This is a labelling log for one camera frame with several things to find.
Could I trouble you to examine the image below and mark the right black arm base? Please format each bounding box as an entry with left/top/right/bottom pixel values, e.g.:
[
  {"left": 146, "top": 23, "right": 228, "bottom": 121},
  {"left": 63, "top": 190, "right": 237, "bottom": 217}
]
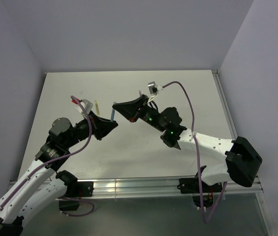
[{"left": 177, "top": 177, "right": 215, "bottom": 207}]

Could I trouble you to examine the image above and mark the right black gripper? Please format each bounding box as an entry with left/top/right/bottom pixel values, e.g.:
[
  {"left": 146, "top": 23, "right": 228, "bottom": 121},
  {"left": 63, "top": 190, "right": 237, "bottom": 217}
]
[{"left": 113, "top": 95, "right": 166, "bottom": 133}]

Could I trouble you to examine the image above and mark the blue highlighter pen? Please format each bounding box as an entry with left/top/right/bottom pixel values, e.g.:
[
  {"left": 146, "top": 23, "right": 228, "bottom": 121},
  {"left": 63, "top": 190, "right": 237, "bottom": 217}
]
[{"left": 110, "top": 109, "right": 115, "bottom": 122}]

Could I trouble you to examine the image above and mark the aluminium right side rail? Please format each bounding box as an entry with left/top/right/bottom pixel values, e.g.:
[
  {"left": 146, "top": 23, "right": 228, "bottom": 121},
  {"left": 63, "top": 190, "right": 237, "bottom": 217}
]
[{"left": 211, "top": 70, "right": 278, "bottom": 236}]

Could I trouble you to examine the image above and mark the aluminium rail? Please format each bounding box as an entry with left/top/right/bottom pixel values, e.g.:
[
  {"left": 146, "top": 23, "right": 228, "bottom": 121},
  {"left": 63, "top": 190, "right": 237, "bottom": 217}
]
[
  {"left": 211, "top": 70, "right": 278, "bottom": 236},
  {"left": 5, "top": 173, "right": 264, "bottom": 205}
]

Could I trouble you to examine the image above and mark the yellow highlighter pen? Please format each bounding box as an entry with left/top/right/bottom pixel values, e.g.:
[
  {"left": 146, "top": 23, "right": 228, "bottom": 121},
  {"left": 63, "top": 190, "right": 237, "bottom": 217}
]
[{"left": 95, "top": 100, "right": 100, "bottom": 116}]

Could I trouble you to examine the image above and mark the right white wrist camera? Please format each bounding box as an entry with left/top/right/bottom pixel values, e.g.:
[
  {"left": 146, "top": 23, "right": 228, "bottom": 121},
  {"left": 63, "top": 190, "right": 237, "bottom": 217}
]
[{"left": 148, "top": 82, "right": 163, "bottom": 103}]

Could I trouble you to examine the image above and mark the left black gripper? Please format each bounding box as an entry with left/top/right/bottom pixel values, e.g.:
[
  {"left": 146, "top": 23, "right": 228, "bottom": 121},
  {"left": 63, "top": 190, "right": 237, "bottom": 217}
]
[{"left": 63, "top": 109, "right": 117, "bottom": 148}]

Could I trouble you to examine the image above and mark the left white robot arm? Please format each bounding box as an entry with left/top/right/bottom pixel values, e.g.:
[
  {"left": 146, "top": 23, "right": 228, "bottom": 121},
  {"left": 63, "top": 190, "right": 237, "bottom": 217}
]
[{"left": 0, "top": 112, "right": 118, "bottom": 236}]

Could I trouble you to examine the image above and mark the aluminium front rail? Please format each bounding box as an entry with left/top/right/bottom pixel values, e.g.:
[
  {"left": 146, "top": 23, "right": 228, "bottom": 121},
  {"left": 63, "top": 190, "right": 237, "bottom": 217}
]
[{"left": 5, "top": 173, "right": 264, "bottom": 205}]

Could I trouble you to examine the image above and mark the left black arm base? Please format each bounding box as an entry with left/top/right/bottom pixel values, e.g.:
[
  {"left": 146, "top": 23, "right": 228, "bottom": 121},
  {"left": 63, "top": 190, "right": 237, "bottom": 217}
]
[{"left": 58, "top": 181, "right": 95, "bottom": 214}]

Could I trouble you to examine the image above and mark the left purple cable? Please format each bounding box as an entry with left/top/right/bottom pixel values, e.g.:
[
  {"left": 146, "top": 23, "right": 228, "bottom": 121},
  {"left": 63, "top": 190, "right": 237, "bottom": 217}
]
[{"left": 0, "top": 95, "right": 95, "bottom": 229}]

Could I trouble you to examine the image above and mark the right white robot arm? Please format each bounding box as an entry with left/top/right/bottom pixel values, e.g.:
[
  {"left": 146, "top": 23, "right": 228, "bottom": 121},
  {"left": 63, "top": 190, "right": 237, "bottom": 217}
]
[{"left": 112, "top": 95, "right": 262, "bottom": 192}]

